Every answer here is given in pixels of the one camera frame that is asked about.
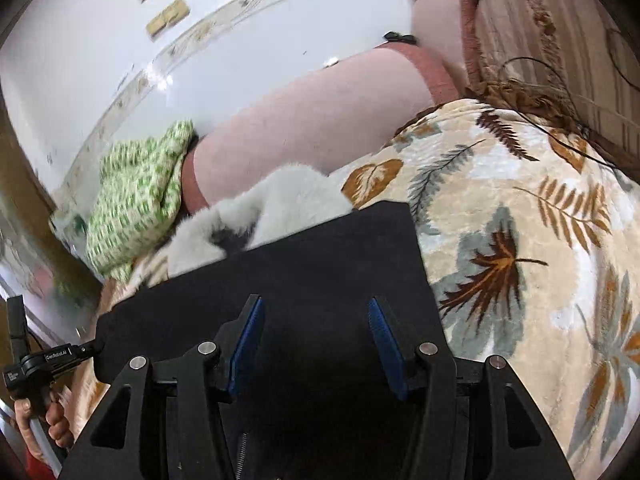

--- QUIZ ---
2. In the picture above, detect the striped beige cushion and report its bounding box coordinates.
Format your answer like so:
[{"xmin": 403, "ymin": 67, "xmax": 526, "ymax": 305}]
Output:
[{"xmin": 472, "ymin": 0, "xmax": 640, "ymax": 161}]

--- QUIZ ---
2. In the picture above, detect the black cable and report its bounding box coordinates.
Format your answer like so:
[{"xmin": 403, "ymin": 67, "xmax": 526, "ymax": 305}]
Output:
[{"xmin": 499, "ymin": 24, "xmax": 640, "ymax": 171}]

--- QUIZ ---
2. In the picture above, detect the person's left hand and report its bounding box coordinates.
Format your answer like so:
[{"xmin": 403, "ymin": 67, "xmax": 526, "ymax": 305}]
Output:
[{"xmin": 14, "ymin": 394, "xmax": 76, "ymax": 457}]

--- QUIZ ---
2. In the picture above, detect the white furry garment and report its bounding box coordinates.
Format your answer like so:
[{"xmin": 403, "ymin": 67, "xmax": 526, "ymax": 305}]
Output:
[{"xmin": 167, "ymin": 164, "xmax": 353, "ymax": 277}]

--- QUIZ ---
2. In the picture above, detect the black garment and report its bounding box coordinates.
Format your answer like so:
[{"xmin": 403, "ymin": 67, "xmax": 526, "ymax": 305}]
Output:
[{"xmin": 94, "ymin": 200, "xmax": 453, "ymax": 480}]

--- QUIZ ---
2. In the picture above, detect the brown fringed cloth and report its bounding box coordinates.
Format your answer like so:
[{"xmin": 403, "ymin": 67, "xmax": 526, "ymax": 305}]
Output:
[{"xmin": 465, "ymin": 80, "xmax": 593, "ymax": 136}]

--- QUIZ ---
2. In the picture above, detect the pink bolster pillow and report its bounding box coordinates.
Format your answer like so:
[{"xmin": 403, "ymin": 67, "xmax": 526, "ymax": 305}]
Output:
[{"xmin": 181, "ymin": 0, "xmax": 482, "ymax": 211}]

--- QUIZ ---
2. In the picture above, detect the leaf print blanket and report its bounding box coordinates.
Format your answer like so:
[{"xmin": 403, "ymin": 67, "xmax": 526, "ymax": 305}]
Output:
[{"xmin": 70, "ymin": 97, "xmax": 640, "ymax": 477}]

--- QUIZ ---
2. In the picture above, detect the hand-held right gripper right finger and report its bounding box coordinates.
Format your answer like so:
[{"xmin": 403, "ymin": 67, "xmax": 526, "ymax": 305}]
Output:
[{"xmin": 368, "ymin": 297, "xmax": 576, "ymax": 480}]

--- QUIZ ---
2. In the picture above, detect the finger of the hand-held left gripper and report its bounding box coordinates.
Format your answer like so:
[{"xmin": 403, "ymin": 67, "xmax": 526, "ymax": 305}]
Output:
[{"xmin": 44, "ymin": 342, "xmax": 101, "ymax": 370}]

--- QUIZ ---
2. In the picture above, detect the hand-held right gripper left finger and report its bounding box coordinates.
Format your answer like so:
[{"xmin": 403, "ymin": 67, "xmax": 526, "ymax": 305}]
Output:
[{"xmin": 58, "ymin": 295, "xmax": 266, "ymax": 480}]

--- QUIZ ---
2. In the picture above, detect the green white knitted cloth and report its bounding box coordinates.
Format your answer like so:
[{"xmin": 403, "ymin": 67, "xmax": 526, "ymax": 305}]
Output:
[{"xmin": 85, "ymin": 119, "xmax": 197, "ymax": 283}]

